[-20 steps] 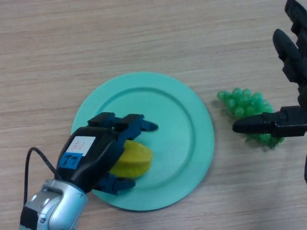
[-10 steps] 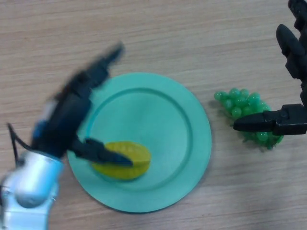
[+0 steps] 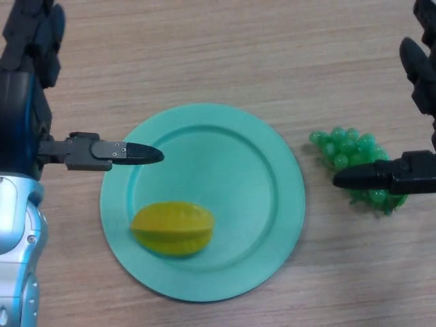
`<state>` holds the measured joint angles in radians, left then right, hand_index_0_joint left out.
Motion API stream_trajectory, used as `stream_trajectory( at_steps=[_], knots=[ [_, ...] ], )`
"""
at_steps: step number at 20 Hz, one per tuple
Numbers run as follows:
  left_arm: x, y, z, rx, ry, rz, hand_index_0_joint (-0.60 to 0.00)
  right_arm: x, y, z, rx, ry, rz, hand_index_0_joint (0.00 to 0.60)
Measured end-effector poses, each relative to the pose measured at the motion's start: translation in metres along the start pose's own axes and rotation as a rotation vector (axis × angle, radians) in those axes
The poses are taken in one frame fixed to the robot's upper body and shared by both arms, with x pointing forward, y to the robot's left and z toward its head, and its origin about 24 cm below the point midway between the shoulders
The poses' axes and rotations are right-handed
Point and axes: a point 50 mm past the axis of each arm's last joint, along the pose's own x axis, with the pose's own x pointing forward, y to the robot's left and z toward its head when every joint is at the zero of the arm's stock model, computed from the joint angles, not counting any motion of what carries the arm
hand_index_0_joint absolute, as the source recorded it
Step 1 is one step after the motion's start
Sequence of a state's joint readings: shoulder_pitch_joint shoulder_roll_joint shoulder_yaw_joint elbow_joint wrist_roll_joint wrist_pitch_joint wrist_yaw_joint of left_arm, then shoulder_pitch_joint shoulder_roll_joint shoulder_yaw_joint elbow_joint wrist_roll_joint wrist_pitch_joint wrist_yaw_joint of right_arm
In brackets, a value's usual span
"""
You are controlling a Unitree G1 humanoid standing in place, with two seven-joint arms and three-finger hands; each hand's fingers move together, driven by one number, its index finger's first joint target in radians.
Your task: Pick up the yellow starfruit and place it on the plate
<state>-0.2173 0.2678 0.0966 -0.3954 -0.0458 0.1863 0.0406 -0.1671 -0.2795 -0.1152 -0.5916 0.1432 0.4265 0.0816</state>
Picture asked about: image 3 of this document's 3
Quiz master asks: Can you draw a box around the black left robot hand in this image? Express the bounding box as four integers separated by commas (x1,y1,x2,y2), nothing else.
0,0,166,180

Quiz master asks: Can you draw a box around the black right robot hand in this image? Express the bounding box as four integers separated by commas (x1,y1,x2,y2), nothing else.
332,0,436,196

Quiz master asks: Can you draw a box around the yellow starfruit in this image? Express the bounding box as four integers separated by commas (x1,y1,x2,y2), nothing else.
131,201,216,258

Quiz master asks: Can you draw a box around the green round plate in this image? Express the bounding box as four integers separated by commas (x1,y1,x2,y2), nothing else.
99,103,306,302

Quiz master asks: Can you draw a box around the green grape bunch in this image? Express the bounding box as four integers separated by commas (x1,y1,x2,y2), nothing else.
308,126,408,215

